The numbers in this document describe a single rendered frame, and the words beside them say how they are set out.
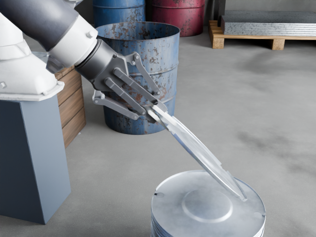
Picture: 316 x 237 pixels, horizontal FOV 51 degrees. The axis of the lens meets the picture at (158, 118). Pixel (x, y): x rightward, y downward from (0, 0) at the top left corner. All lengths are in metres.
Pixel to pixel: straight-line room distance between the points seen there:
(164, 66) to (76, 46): 1.00
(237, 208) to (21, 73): 0.68
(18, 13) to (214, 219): 0.61
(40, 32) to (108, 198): 0.82
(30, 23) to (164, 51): 1.01
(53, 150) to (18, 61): 0.33
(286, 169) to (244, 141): 0.26
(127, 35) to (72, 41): 1.30
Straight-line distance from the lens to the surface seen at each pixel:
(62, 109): 1.54
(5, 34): 1.01
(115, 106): 0.66
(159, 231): 0.84
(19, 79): 1.00
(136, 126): 1.64
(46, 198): 1.19
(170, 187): 0.94
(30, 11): 0.58
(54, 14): 0.59
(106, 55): 0.61
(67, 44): 0.59
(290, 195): 1.37
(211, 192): 0.92
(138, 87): 0.66
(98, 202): 1.27
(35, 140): 1.07
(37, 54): 1.69
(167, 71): 1.57
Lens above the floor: 0.82
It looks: 27 degrees down
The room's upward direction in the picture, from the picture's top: straight up
